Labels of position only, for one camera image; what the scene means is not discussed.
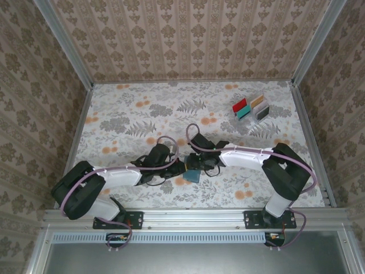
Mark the blue leather card holder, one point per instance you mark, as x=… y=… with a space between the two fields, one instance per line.
x=191 y=176

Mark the clear acrylic card stand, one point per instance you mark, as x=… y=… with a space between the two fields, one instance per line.
x=253 y=125

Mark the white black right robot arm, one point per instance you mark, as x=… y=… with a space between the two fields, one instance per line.
x=242 y=157

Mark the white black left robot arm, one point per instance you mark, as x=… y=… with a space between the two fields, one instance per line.
x=119 y=178

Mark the teal card stack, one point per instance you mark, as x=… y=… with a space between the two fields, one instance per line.
x=243 y=113

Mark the red card stack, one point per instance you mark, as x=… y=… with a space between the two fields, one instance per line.
x=240 y=105

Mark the black card stack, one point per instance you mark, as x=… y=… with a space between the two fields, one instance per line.
x=263 y=114

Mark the white printed card stack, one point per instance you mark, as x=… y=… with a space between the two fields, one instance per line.
x=261 y=106

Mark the gold VIP card stack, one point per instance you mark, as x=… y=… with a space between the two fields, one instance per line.
x=257 y=100

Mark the grey metal panel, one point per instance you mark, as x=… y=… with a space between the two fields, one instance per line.
x=194 y=259

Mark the black connector board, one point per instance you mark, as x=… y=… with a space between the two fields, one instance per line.
x=114 y=237
x=278 y=237

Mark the aluminium table edge rail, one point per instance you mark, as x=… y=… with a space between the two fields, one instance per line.
x=194 y=219

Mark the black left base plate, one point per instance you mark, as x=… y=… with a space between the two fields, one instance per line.
x=134 y=219

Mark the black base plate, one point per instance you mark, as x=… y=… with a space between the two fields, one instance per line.
x=134 y=219
x=252 y=219

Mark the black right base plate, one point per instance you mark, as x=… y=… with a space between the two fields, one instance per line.
x=252 y=219

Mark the aluminium side rail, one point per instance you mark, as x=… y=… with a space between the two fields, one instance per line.
x=313 y=142
x=77 y=148

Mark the aluminium frame post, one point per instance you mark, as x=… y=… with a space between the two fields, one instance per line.
x=65 y=45
x=316 y=42

